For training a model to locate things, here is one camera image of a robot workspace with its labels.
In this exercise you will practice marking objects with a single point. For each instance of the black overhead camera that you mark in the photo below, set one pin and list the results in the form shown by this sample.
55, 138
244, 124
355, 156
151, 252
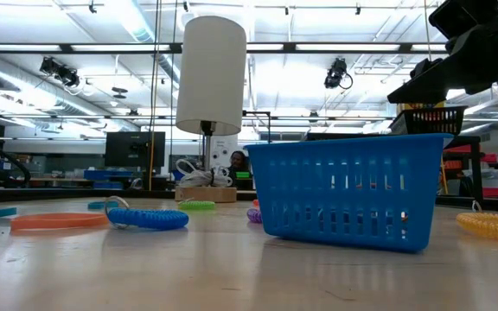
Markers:
335, 73

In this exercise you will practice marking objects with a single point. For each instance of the orange rubber band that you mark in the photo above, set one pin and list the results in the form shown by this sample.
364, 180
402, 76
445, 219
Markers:
59, 222

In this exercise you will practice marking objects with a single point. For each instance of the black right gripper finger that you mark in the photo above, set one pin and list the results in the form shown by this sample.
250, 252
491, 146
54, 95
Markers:
426, 86

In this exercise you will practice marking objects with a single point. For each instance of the black computer monitor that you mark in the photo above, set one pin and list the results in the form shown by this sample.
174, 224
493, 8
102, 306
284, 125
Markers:
132, 149

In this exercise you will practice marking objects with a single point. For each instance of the white table lamp wooden base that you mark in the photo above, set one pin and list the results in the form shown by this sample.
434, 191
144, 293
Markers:
210, 73

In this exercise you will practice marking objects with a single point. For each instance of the black ceiling-mounted device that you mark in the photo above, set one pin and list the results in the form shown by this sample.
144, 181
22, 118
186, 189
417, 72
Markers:
59, 71

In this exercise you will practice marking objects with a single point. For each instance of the blue plastic basket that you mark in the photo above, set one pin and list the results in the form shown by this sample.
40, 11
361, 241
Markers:
301, 151

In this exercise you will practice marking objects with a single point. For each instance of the white panel with holes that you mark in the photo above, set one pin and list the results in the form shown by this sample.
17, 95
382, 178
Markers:
223, 149

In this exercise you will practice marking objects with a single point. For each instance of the person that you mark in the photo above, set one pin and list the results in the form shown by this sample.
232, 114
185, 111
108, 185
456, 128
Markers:
238, 160

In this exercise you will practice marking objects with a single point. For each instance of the black plastic basket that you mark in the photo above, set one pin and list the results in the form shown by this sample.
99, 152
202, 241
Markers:
430, 121

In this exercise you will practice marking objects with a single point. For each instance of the blue bins on bench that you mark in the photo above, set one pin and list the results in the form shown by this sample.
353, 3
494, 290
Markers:
106, 174

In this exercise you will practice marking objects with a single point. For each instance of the rack with red bins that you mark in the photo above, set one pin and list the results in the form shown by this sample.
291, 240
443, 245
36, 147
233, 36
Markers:
495, 192

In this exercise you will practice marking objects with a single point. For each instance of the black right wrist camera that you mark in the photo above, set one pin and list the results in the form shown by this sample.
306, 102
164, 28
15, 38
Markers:
465, 17

